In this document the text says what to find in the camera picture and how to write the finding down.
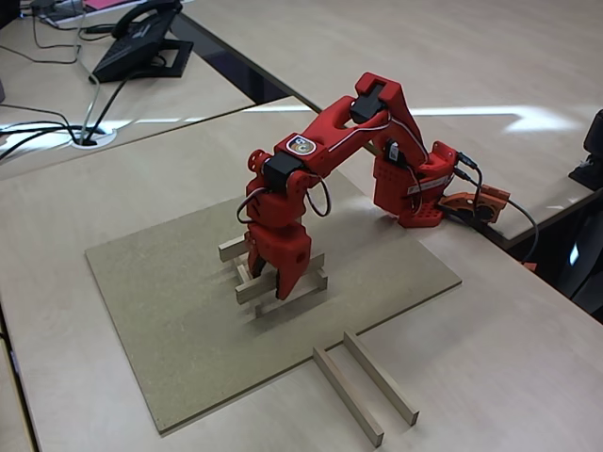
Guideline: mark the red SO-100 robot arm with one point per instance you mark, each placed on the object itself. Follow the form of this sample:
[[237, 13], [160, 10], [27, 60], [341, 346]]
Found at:
[[388, 188]]

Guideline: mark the orange table clamp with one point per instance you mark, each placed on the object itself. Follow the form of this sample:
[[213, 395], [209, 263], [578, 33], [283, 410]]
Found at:
[[490, 200]]

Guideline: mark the small orange plastic piece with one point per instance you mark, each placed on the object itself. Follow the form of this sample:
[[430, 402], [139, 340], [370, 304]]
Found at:
[[531, 266]]

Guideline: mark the black desk phone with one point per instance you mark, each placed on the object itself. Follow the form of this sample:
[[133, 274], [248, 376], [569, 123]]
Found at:
[[136, 52]]

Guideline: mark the black office chair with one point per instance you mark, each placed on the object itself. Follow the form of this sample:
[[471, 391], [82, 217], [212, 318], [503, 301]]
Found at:
[[584, 282]]

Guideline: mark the pink paper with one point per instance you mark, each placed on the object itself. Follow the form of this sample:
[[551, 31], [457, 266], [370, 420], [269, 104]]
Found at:
[[108, 4]]

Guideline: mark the black monitor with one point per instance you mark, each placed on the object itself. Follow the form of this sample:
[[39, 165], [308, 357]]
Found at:
[[7, 11]]

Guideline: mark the brown fibreboard base plate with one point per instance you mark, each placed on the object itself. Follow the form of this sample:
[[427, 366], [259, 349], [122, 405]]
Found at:
[[179, 306]]

